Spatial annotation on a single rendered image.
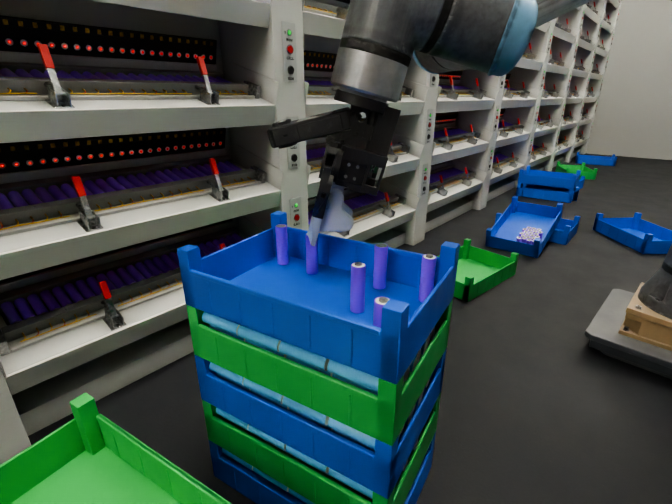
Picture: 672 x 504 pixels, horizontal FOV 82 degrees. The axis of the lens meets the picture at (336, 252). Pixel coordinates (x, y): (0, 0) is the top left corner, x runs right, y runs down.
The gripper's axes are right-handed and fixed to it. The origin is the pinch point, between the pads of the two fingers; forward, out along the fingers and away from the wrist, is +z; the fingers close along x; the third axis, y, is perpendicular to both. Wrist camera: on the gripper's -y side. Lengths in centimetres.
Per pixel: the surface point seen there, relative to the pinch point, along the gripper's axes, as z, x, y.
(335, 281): 5.2, -3.1, 5.2
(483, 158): -9, 150, 78
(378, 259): -0.9, -5.9, 9.6
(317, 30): -32, 54, -10
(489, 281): 21, 56, 59
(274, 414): 18.8, -16.5, 1.1
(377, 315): -0.8, -20.6, 8.2
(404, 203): 13, 98, 34
